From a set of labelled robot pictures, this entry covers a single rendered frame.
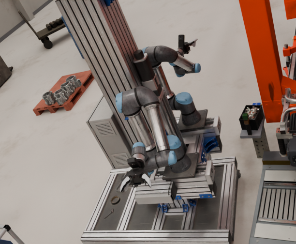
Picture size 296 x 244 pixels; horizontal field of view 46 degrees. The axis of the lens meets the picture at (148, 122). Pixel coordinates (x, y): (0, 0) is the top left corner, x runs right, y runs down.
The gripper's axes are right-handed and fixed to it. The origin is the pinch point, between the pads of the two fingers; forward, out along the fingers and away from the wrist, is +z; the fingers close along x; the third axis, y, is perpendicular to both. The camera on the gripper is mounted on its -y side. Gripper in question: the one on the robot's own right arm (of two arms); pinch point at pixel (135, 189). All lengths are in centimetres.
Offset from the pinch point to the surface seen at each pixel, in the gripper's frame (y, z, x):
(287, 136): 20, -44, -84
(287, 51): 57, -223, -139
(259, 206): 108, -70, -71
